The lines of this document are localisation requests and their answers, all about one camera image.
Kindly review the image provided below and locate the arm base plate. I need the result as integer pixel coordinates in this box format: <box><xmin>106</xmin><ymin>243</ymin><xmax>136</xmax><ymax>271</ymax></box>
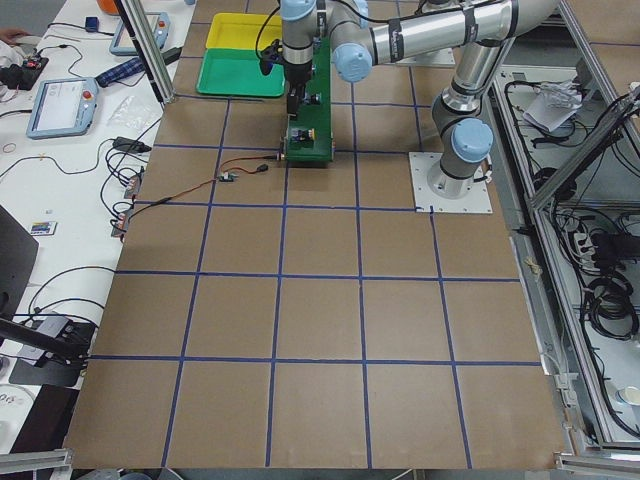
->
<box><xmin>409</xmin><ymin>152</ymin><xmax>493</xmax><ymax>215</ymax></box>

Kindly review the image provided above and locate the green conveyor belt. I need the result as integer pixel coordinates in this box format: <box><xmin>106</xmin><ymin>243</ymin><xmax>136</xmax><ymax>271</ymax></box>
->
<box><xmin>282</xmin><ymin>39</ymin><xmax>335</xmax><ymax>163</ymax></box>

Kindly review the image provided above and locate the small green circuit board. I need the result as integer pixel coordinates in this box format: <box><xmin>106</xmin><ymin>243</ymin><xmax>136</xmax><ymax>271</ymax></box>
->
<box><xmin>217</xmin><ymin>171</ymin><xmax>239</xmax><ymax>183</ymax></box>

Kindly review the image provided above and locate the yellow push button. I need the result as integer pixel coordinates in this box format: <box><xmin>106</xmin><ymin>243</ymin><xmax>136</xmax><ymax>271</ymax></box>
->
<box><xmin>290</xmin><ymin>128</ymin><xmax>316</xmax><ymax>143</ymax></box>

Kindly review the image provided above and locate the red and black wire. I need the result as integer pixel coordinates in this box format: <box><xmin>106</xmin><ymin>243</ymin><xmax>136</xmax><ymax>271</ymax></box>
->
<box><xmin>119</xmin><ymin>154</ymin><xmax>281</xmax><ymax>221</ymax></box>

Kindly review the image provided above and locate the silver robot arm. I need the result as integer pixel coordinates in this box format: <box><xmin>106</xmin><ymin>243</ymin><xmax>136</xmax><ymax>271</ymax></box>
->
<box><xmin>261</xmin><ymin>1</ymin><xmax>558</xmax><ymax>187</ymax></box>

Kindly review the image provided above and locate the aluminium frame post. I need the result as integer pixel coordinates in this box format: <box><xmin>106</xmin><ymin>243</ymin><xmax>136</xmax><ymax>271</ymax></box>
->
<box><xmin>114</xmin><ymin>0</ymin><xmax>175</xmax><ymax>105</ymax></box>

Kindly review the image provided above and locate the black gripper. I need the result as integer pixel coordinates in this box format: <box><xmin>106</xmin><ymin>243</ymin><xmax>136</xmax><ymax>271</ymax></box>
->
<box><xmin>284</xmin><ymin>61</ymin><xmax>313</xmax><ymax>118</ymax></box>

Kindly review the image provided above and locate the yellow plastic tray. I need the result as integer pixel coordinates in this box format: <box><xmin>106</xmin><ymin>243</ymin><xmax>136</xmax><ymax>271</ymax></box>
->
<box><xmin>205</xmin><ymin>13</ymin><xmax>282</xmax><ymax>50</ymax></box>

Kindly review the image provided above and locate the green push button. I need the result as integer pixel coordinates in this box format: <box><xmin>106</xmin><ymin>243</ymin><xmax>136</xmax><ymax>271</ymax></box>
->
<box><xmin>304</xmin><ymin>93</ymin><xmax>322</xmax><ymax>106</ymax></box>

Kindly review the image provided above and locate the black power adapter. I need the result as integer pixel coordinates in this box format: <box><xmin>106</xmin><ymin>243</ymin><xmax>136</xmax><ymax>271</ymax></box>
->
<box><xmin>112</xmin><ymin>136</ymin><xmax>152</xmax><ymax>154</ymax></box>

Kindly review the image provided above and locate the teach pendant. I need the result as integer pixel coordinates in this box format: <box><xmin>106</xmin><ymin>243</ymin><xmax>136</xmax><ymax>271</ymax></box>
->
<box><xmin>26</xmin><ymin>77</ymin><xmax>98</xmax><ymax>140</ymax></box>
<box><xmin>109</xmin><ymin>11</ymin><xmax>172</xmax><ymax>56</ymax></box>

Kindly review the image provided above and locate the green plastic tray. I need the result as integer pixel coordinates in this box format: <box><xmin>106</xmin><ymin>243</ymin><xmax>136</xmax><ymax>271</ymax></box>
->
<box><xmin>196</xmin><ymin>48</ymin><xmax>285</xmax><ymax>98</ymax></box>

